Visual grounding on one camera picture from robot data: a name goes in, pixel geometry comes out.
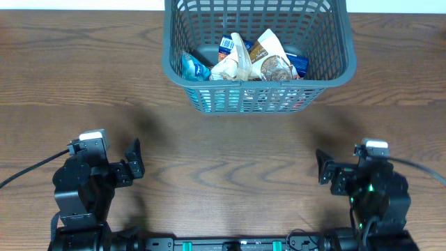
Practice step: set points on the grey plastic basket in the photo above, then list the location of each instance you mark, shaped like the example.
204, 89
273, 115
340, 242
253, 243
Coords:
319, 30

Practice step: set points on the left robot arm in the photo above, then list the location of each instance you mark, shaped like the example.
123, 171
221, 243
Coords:
84, 188

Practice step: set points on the cookie snack bag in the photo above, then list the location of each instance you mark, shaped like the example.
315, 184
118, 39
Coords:
269, 60

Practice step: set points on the teal plastic packet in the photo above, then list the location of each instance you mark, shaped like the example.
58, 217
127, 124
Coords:
217, 101

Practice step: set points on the cream snack bag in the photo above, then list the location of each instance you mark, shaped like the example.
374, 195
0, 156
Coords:
234, 62

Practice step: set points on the blue tissue multipack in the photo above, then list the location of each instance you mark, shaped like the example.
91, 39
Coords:
300, 63

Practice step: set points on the blue plastic packet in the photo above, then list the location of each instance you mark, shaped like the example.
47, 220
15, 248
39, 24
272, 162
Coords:
193, 69

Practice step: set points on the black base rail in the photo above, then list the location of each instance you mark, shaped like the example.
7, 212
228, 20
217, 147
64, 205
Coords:
295, 242

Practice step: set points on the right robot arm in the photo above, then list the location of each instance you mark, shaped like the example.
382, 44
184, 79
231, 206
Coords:
378, 197

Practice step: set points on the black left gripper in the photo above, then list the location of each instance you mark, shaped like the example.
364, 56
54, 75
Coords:
125, 174

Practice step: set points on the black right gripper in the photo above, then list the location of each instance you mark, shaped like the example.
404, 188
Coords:
343, 171

